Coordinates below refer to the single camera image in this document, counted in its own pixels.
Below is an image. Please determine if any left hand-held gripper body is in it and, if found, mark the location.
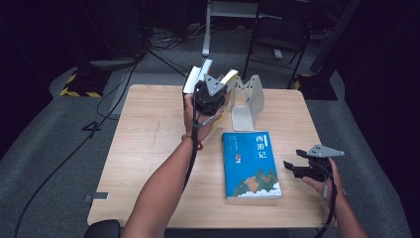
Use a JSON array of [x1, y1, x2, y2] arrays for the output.
[[194, 73, 229, 116]]

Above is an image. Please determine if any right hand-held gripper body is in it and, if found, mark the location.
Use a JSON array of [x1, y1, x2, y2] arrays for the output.
[[304, 144, 346, 183]]

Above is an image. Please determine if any yellow paperback book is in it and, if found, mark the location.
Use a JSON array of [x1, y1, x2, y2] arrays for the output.
[[211, 67, 240, 131]]

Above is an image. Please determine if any expandable grey metal book rack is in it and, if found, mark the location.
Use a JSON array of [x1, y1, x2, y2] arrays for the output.
[[182, 73, 265, 133]]

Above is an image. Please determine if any blue paperback book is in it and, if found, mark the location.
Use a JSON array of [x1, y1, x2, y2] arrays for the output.
[[221, 130, 283, 200]]

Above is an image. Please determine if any person's left hand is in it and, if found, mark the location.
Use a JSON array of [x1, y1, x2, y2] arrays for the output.
[[182, 92, 226, 144]]

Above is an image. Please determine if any person's right hand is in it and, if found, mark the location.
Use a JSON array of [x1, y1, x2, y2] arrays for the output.
[[301, 158, 345, 201]]

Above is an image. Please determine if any white desk leg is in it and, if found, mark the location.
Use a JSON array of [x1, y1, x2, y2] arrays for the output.
[[201, 0, 263, 59]]

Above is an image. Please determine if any black yellow striped stand base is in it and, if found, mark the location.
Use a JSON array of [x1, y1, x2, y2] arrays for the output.
[[293, 72, 340, 102], [59, 66, 112, 99]]

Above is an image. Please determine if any black metal chair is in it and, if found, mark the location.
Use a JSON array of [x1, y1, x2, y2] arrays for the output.
[[242, 0, 313, 90]]

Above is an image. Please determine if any dark slanted pole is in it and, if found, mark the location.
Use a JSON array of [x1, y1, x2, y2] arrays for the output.
[[309, 0, 365, 74]]

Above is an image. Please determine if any grey tape strip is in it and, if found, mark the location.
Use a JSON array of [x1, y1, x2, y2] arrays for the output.
[[83, 191, 110, 203]]

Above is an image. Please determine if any person's dark clothed leg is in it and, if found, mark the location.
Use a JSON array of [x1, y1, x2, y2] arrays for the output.
[[83, 219, 122, 238]]

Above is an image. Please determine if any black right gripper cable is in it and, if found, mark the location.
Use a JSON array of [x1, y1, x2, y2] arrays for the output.
[[312, 164, 339, 238]]

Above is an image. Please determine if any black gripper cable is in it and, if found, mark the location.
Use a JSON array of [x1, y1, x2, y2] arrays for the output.
[[312, 164, 339, 238], [182, 81, 203, 192]]

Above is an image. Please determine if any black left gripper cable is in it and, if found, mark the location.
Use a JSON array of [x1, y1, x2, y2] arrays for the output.
[[182, 81, 203, 192]]

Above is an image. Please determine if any orange wrist bracelet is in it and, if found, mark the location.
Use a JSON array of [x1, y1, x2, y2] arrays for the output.
[[180, 133, 205, 151]]

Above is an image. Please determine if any tangle of floor cables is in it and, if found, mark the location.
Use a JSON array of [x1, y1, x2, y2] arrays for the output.
[[148, 22, 206, 53]]

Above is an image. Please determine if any long black floor cable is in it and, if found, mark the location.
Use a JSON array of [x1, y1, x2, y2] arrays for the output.
[[12, 49, 148, 238]]

